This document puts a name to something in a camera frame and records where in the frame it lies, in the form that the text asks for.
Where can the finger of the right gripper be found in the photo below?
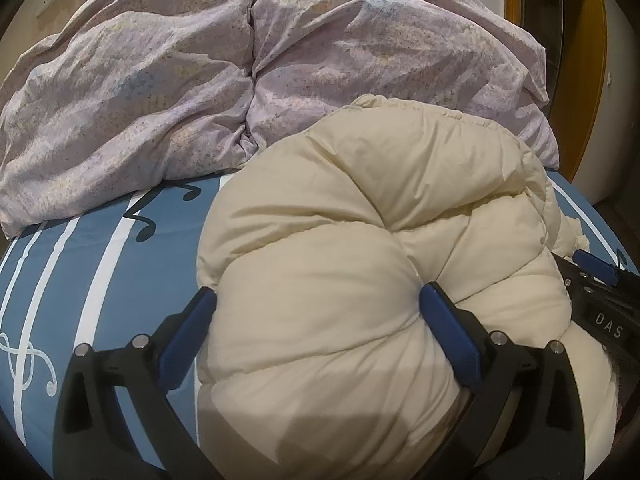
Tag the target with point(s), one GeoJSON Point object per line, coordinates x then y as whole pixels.
{"type": "Point", "coordinates": [598, 268]}

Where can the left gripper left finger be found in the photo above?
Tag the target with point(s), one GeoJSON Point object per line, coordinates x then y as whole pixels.
{"type": "Point", "coordinates": [91, 437]}

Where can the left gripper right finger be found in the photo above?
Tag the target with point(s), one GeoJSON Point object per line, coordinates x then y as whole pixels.
{"type": "Point", "coordinates": [523, 419]}

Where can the beige quilted down jacket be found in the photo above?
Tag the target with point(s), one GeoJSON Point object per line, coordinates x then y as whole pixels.
{"type": "Point", "coordinates": [317, 363]}

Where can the blue white striped bedsheet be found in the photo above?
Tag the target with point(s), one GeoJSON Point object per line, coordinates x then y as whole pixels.
{"type": "Point", "coordinates": [118, 270]}

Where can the wooden framed cabinet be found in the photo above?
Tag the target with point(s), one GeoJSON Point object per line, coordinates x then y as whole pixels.
{"type": "Point", "coordinates": [593, 85]}

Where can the lilac floral duvet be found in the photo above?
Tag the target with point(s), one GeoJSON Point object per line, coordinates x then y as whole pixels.
{"type": "Point", "coordinates": [133, 92]}

